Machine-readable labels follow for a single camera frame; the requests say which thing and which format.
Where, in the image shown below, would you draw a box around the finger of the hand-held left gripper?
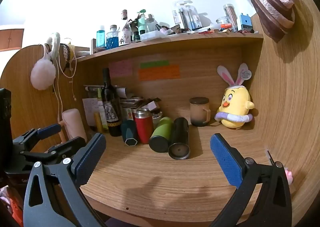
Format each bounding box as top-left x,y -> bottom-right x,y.
20,136 -> 87,163
12,123 -> 62,152

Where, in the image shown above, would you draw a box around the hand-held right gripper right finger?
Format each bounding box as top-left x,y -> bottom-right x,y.
209,132 -> 292,227

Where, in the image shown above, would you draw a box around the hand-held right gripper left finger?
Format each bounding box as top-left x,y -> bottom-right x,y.
23,132 -> 108,227

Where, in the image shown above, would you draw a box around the dark teal hexagonal cup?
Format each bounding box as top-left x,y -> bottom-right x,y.
121,119 -> 139,146

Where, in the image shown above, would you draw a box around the black steel cup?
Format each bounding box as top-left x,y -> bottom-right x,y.
168,117 -> 190,160

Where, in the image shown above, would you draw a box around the green steel cup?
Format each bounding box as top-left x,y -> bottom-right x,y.
149,116 -> 174,153

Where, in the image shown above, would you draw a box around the yellow tube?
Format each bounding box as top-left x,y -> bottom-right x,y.
94,112 -> 103,133

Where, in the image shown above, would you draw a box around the white green tube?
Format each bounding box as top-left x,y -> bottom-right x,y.
99,103 -> 108,130

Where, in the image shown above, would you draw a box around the white paper sheet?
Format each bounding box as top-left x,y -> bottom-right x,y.
82,97 -> 102,126

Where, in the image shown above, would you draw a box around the beige lidded mug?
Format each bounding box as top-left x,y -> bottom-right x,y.
189,97 -> 212,127

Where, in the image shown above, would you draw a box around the yellow chick plush toy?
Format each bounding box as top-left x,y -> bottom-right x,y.
214,63 -> 255,130

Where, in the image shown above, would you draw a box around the fruit print small box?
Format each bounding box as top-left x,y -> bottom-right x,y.
124,108 -> 137,120

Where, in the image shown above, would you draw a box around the white fluffy earmuffs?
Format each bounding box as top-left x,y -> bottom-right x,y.
30,32 -> 62,91

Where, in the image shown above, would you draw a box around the red thermos bottle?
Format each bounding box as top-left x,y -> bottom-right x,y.
134,108 -> 154,144

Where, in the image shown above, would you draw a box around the dark wine bottle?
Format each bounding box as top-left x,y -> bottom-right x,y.
101,68 -> 123,137

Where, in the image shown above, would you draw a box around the small pink toy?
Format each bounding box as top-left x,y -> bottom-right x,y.
284,166 -> 294,185

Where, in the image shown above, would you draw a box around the stack of books and papers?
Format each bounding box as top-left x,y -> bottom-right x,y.
84,85 -> 163,114

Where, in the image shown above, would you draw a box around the black lace headband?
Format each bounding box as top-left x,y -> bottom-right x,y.
61,43 -> 72,73

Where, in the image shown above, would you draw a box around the red cloth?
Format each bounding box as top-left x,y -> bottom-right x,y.
0,184 -> 24,227

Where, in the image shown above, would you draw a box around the pink sticky note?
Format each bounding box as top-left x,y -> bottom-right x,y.
109,60 -> 133,78

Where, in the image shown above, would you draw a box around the wooden desk hutch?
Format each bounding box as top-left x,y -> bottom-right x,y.
0,0 -> 320,227

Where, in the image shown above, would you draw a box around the blue liquid bottle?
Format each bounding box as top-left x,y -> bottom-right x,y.
96,25 -> 106,48

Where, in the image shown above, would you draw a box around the orange sticky note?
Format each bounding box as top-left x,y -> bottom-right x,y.
138,64 -> 181,82

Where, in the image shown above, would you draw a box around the blue glass jar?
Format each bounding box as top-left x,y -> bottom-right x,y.
106,25 -> 119,50

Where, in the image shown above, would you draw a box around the green sticky note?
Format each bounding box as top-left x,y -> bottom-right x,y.
140,60 -> 170,69

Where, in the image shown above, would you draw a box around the clear patterned bottle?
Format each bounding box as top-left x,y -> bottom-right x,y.
119,10 -> 132,46

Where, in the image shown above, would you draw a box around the white tube orange cap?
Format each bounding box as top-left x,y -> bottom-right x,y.
200,23 -> 232,31

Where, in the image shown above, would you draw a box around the white plastic tray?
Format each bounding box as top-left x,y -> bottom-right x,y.
139,30 -> 168,43

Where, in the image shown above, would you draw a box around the round glass jar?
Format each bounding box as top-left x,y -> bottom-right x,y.
216,17 -> 232,31

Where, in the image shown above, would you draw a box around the blue plastic box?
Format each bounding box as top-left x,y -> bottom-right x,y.
239,13 -> 253,31

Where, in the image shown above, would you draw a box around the green pump bottle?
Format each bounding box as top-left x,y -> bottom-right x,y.
137,9 -> 147,35

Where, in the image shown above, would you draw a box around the clear frosted bottle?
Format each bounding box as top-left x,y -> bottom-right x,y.
146,14 -> 158,33

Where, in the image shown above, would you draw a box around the tall clear cylinder container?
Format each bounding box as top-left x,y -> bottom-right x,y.
223,4 -> 237,28

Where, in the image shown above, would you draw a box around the toothbrush blister pack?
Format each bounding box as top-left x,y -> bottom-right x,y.
172,0 -> 199,32

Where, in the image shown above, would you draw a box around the white earphone cable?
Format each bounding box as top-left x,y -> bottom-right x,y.
52,50 -> 77,120

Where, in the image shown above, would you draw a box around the wooden wall cabinet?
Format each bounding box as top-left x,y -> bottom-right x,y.
0,25 -> 25,51

